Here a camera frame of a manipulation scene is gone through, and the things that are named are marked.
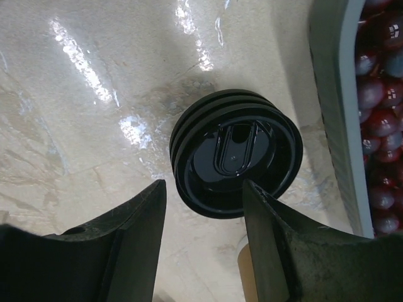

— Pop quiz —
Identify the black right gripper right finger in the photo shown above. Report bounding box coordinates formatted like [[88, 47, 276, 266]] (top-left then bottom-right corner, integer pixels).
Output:
[[242, 181, 402, 301]]

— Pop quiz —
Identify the grey fruit tray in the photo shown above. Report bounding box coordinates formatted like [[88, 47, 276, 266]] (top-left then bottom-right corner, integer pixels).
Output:
[[309, 1, 373, 238]]

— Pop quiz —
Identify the open brown paper cup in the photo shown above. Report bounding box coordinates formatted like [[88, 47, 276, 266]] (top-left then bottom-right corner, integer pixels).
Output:
[[237, 235, 258, 302]]

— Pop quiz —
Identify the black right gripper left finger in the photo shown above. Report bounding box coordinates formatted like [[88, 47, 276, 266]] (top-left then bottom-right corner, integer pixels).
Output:
[[1, 180, 166, 301]]

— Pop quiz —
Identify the bunch of dark red grapes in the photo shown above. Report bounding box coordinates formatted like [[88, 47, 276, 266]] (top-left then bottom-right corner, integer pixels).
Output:
[[355, 1, 402, 237]]

